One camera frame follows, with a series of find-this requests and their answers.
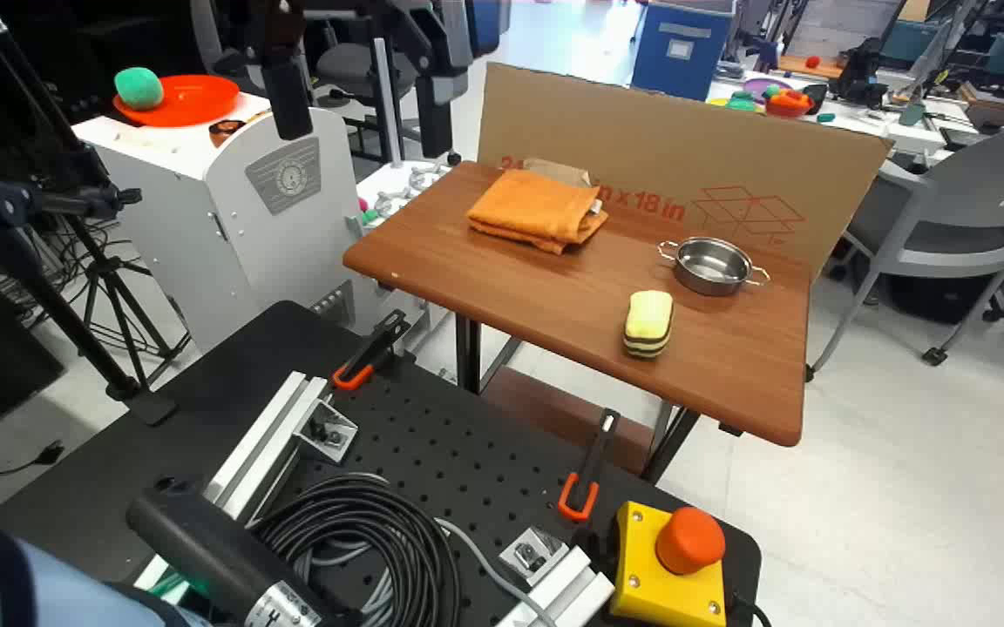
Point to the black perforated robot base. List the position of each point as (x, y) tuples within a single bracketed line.
[(442, 448)]

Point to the green ball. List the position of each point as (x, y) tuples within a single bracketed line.
[(137, 88)]

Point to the white toy kitchen unit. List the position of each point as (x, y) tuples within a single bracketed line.
[(233, 212)]

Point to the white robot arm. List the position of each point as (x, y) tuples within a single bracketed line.
[(235, 573)]

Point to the orange plate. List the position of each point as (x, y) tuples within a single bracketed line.
[(191, 99)]

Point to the black camera tripod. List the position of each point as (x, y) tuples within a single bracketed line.
[(52, 209)]

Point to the orange-handled clamp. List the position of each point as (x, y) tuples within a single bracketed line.
[(581, 487), (370, 353)]

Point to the yellow green brown sponge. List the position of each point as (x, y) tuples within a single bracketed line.
[(645, 320)]

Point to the right orange-handled clamp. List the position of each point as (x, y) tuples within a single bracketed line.
[(581, 487)]

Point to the brown wooden table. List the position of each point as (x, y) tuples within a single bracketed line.
[(738, 360)]

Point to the cardboard backboard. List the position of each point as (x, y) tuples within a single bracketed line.
[(776, 187)]

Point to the small steel pot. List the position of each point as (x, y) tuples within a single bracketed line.
[(711, 267)]

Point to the aluminium rail bracket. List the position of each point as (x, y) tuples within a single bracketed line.
[(299, 418)]

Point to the yellow emergency stop box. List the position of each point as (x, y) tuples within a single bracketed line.
[(671, 566)]

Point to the folded orange towel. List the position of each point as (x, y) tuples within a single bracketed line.
[(538, 209)]

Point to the grey office chair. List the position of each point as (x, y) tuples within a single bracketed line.
[(939, 225)]

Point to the left orange-handled clamp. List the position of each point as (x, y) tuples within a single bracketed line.
[(370, 353)]

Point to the blue storage box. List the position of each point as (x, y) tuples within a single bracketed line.
[(682, 46)]

